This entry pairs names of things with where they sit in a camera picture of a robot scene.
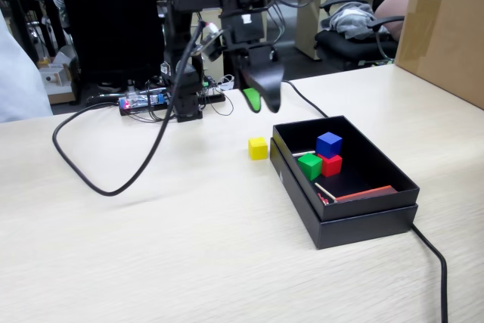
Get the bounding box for person in white shirt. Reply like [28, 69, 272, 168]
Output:
[0, 0, 53, 124]

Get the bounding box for beige drawer cabinet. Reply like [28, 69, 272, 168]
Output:
[196, 8, 225, 74]
[294, 0, 341, 61]

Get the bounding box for orange red flat plank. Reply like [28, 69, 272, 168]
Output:
[334, 185, 398, 203]

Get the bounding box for large cardboard box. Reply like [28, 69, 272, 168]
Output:
[394, 0, 484, 110]

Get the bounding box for thick black power cable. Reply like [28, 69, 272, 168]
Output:
[281, 79, 449, 323]

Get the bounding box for grey clothing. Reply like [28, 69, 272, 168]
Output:
[324, 1, 390, 41]

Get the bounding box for blue wooden cube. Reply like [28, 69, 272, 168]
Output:
[315, 132, 343, 160]

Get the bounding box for white small carton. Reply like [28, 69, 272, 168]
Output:
[39, 67, 64, 89]

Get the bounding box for red wooden cube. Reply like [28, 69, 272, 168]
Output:
[317, 154, 343, 179]

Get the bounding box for black open box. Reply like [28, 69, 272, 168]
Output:
[272, 114, 421, 222]
[268, 137, 419, 251]

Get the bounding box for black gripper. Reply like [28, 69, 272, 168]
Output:
[220, 11, 286, 114]

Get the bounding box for black armrest office chair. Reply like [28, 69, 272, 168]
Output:
[314, 0, 405, 70]

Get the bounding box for yellow wooden cube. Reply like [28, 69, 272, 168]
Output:
[247, 136, 269, 161]

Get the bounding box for small open cardboard box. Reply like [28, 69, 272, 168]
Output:
[37, 61, 76, 107]

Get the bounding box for thick black camera cable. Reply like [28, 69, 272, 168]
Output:
[51, 22, 213, 197]

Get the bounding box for seated person in black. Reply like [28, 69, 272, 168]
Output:
[372, 0, 417, 42]

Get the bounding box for green wooden cube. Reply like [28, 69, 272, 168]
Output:
[297, 153, 324, 182]

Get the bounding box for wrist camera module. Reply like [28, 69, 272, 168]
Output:
[196, 22, 228, 63]

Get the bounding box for wooden thin stick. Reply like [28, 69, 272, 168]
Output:
[314, 182, 338, 203]

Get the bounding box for thin black wire bundle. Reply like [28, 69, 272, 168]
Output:
[145, 0, 315, 122]

